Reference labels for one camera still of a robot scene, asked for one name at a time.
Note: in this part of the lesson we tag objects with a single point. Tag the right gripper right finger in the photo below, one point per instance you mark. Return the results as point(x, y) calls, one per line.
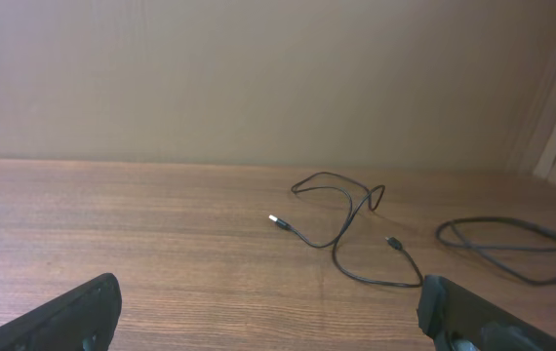
point(458, 319)

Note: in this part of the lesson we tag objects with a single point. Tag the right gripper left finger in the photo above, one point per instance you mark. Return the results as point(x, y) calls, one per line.
point(84, 318)

